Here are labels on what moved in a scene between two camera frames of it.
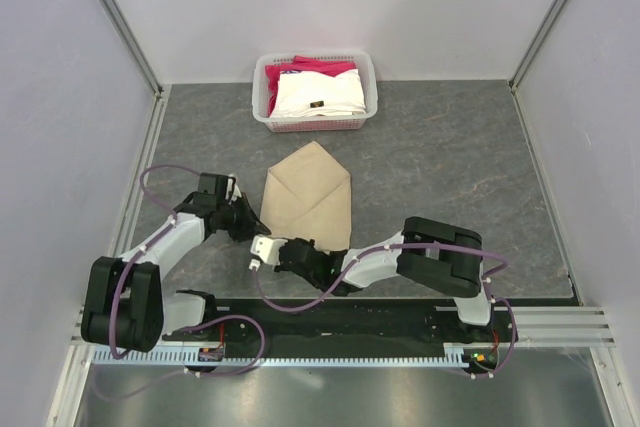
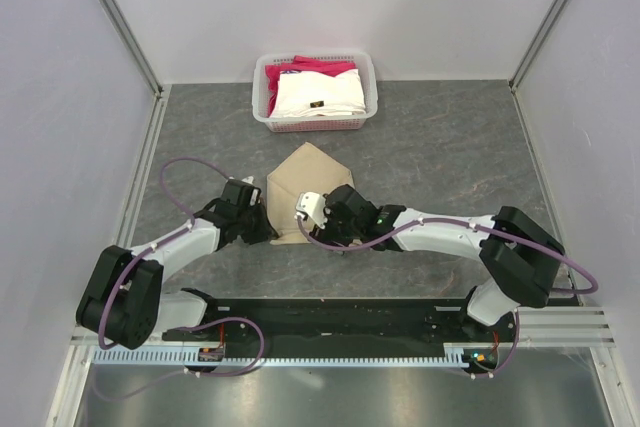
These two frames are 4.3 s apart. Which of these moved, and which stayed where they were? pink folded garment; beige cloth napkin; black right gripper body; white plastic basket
Moved: black right gripper body
Stayed: white plastic basket; beige cloth napkin; pink folded garment
